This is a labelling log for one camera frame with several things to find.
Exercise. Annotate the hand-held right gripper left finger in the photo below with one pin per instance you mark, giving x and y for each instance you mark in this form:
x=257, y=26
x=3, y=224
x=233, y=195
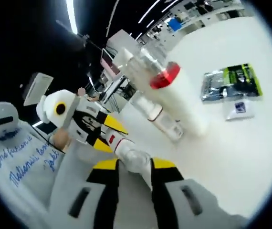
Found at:
x=83, y=205

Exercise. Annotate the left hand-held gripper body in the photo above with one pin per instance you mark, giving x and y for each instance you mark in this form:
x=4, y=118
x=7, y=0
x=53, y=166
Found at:
x=50, y=112

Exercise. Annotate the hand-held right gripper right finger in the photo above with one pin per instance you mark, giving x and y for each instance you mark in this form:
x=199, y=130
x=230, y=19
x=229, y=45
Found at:
x=186, y=205

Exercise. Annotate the silver skincare bottle square label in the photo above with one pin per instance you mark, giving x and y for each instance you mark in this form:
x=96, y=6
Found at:
x=155, y=112

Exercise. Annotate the white skincare bottle red collar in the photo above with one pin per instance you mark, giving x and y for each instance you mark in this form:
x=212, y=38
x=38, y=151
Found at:
x=179, y=102

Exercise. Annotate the white skincare sachet blue label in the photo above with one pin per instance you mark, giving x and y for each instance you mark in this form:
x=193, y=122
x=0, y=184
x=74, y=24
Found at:
x=239, y=107

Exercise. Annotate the black green skincare sachet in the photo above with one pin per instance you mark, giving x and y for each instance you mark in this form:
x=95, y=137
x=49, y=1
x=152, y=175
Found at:
x=241, y=78

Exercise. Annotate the blue storage bin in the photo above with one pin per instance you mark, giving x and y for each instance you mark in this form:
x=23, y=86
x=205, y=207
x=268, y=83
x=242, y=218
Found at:
x=175, y=25

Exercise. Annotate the person's left hand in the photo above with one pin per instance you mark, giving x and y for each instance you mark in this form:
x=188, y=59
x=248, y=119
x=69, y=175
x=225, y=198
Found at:
x=60, y=140

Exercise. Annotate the ceiling air conditioner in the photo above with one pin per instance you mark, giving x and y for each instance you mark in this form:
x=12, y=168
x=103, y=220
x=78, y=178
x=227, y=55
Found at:
x=37, y=89

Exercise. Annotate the white chest device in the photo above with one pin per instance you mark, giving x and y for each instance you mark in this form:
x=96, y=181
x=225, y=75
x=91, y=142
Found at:
x=7, y=108

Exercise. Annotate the open laptop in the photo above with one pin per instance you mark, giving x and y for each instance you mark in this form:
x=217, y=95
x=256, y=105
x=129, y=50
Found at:
x=109, y=64

